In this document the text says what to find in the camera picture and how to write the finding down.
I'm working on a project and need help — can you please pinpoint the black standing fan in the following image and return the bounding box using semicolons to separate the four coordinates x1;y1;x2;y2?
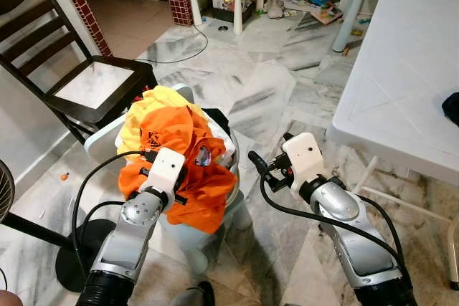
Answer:
0;158;120;293

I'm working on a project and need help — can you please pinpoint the black cloth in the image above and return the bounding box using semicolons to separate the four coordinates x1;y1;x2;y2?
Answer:
204;107;232;139

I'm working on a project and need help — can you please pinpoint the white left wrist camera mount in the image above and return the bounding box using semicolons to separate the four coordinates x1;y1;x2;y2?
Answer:
146;146;188;196

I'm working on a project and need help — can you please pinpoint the orange shirt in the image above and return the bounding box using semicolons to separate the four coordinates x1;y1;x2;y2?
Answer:
118;103;240;236

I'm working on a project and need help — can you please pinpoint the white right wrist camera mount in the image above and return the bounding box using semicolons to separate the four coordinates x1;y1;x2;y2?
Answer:
281;132;328;189

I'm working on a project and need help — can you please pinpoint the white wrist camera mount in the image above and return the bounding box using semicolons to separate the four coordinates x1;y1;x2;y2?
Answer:
281;132;328;189
146;146;188;196

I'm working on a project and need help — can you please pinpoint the pale plastic laundry basket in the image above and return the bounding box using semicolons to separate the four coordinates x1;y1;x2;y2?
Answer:
85;83;252;275

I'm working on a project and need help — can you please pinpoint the yellow garment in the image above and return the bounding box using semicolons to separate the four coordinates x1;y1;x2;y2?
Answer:
115;85;209;161

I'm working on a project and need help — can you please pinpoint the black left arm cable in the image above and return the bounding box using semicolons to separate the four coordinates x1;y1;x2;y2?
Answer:
84;200;127;250
71;150;156;279

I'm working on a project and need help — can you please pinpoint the dark navy garment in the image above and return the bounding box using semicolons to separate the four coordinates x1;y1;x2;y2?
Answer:
440;90;459;128

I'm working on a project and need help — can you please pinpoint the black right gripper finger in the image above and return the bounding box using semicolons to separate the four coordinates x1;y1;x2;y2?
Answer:
247;150;275;181

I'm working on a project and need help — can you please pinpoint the dark wooden chair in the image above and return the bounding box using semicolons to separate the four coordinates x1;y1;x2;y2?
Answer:
0;0;159;146

